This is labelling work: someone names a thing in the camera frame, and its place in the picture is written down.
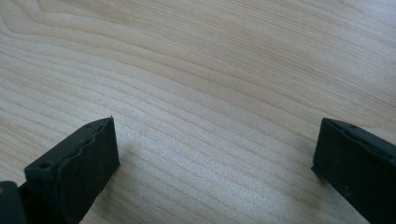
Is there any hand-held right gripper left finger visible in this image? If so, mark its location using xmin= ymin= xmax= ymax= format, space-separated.
xmin=23 ymin=116 xmax=121 ymax=224

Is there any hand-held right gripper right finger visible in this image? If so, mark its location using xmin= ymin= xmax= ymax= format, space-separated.
xmin=311 ymin=117 xmax=396 ymax=224

